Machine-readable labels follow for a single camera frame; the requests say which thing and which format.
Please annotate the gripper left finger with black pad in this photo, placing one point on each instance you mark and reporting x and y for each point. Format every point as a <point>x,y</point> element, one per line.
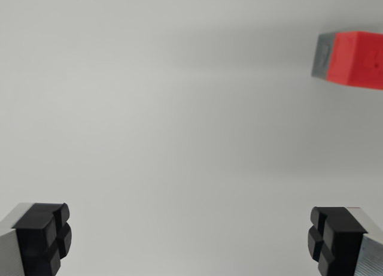
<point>33,240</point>

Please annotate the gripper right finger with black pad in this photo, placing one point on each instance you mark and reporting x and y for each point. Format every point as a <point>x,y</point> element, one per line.
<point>344,243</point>

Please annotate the red cube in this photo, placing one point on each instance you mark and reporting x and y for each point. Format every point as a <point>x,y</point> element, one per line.
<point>356,60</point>

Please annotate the grey cube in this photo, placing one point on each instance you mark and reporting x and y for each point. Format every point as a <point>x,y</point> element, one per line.
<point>322,56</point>

